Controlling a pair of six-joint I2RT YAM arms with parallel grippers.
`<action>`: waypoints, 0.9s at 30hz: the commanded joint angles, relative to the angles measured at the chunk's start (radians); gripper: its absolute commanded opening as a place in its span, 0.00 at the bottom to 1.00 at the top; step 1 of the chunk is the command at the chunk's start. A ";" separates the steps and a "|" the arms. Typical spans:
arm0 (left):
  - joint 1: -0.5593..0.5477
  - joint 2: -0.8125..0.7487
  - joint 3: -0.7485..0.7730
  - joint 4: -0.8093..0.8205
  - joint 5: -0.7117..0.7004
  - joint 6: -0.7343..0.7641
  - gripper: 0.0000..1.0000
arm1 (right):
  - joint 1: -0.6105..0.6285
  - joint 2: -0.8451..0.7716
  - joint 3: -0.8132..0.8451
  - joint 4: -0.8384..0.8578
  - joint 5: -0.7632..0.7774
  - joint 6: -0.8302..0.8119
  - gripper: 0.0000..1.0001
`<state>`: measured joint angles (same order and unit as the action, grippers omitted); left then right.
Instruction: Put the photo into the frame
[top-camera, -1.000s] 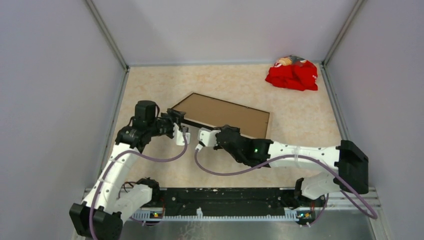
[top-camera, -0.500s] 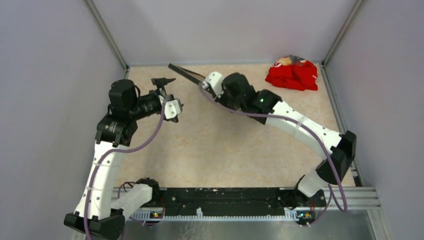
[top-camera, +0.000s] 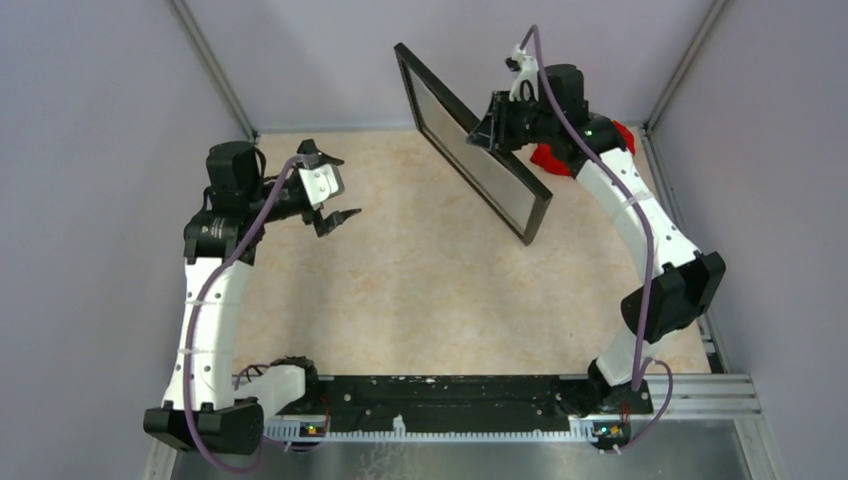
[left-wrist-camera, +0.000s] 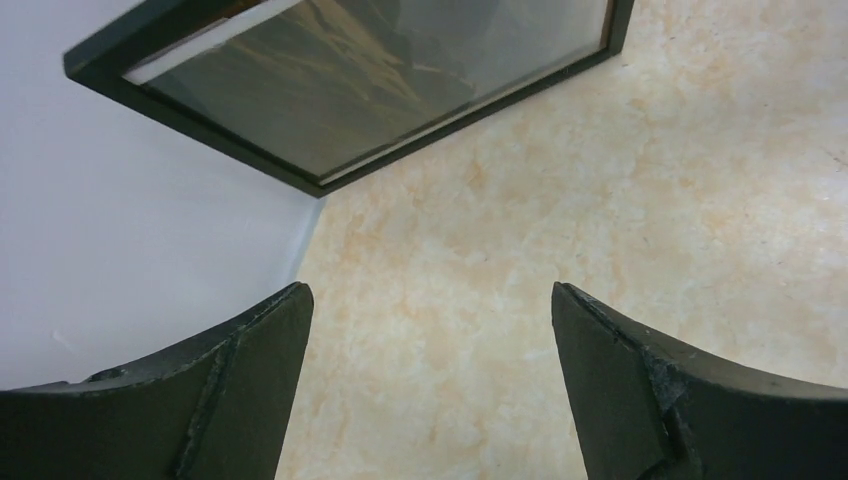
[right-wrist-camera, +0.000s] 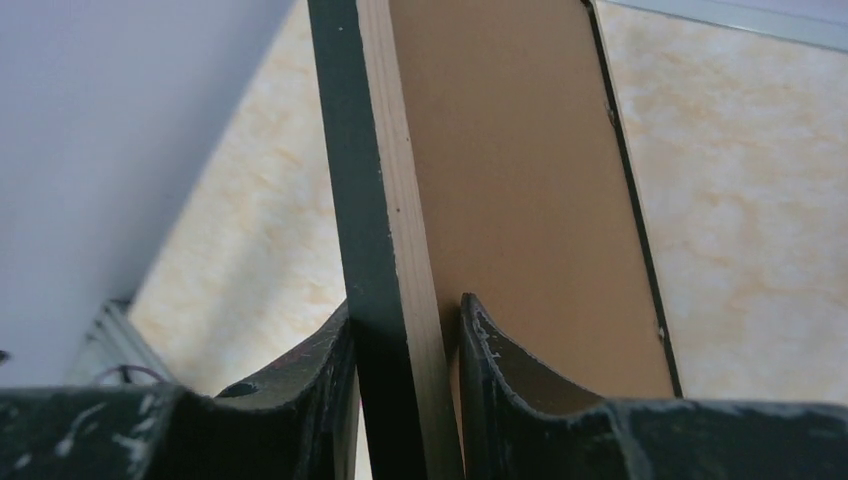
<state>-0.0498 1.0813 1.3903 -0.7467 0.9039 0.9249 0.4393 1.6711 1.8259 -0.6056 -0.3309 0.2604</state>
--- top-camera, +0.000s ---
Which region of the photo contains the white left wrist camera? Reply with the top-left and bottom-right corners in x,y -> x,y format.
298,164 -> 345,210

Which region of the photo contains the red crumpled cloth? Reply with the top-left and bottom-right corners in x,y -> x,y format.
530,116 -> 635,178

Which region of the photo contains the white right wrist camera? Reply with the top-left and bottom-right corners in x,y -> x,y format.
505,44 -> 539,101

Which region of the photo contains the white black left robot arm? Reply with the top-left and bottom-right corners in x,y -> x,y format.
142,139 -> 360,459

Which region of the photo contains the aluminium front rail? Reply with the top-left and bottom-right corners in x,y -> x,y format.
143,373 -> 785,479

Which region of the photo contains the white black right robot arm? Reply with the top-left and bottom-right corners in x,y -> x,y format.
466,57 -> 726,417

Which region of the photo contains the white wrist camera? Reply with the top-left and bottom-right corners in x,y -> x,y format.
298,164 -> 345,210
505,44 -> 539,101

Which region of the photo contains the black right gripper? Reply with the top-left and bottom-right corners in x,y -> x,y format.
465,93 -> 554,154

